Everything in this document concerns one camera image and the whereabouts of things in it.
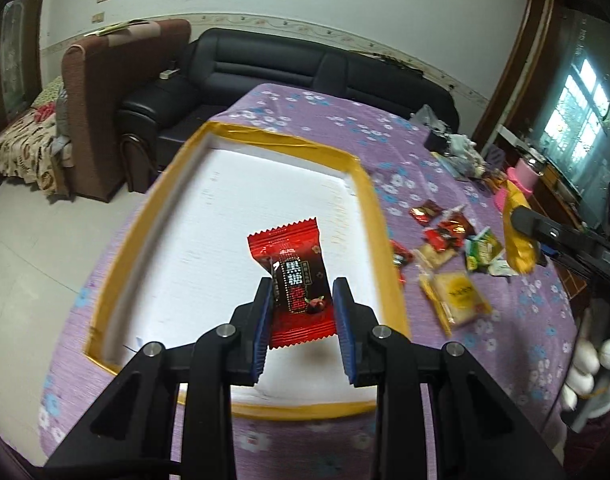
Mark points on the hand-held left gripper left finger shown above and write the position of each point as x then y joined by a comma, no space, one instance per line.
263,330

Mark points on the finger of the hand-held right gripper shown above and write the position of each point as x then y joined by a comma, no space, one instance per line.
545,227
560,257

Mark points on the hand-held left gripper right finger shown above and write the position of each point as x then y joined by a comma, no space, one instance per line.
344,330

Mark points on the long yellow snack packet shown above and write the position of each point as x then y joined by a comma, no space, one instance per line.
517,252

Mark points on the pale green snack packet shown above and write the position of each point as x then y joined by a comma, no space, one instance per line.
500,267

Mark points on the red black-label snack packet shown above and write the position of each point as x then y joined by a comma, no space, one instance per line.
295,260

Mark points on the red picture-print snack packet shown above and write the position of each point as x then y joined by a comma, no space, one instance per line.
401,257

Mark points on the dark red snack packet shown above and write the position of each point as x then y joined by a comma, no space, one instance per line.
452,230

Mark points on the yellow square cracker packet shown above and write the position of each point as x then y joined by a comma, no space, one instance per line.
457,300

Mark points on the beige cracker packet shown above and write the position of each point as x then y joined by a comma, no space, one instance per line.
435,258

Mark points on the red gold-print snack packet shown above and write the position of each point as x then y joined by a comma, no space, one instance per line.
426,212

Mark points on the yellow-edged white foam box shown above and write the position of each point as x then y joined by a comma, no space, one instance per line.
265,200

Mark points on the person's right hand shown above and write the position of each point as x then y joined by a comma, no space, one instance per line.
585,365

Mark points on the pink ribbed cup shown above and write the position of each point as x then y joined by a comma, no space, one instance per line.
527,174

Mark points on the purple floral tablecloth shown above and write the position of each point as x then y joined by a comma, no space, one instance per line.
515,360

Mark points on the dark television screen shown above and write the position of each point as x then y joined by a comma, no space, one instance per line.
580,100

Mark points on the small black box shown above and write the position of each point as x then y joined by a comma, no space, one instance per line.
437,141

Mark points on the clear plastic bag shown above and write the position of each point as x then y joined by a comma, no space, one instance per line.
427,116

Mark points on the black leather sofa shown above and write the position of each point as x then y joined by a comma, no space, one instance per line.
265,65

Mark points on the white remote control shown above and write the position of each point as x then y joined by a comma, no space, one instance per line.
169,74

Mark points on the brown armchair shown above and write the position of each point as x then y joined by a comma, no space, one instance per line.
95,110

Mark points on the leaf-patterned blanket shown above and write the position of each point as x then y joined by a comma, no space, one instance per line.
25,145

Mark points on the papers on armchair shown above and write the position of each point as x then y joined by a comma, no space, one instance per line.
117,28

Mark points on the wooden glass-panel doors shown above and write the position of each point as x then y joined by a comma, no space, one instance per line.
12,50

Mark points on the wooden door frame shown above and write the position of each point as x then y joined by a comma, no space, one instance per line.
525,50

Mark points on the wall socket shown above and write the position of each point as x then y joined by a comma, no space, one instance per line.
99,16

